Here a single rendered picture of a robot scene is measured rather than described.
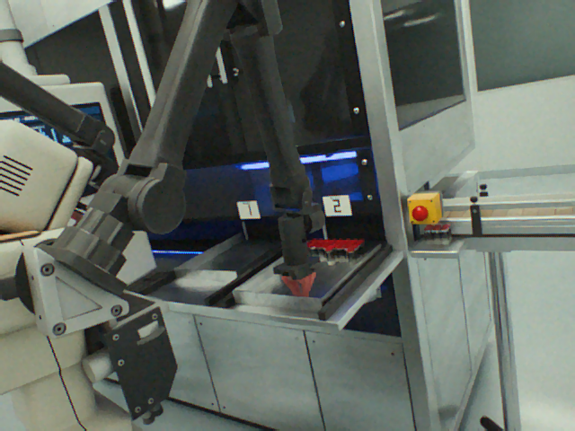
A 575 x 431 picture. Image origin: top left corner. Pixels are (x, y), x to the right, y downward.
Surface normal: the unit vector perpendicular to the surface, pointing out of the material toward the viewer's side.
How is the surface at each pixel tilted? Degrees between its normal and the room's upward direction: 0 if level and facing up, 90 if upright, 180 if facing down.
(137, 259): 90
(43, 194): 90
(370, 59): 90
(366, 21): 90
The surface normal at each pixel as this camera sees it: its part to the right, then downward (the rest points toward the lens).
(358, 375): -0.53, 0.31
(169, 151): 0.83, -0.07
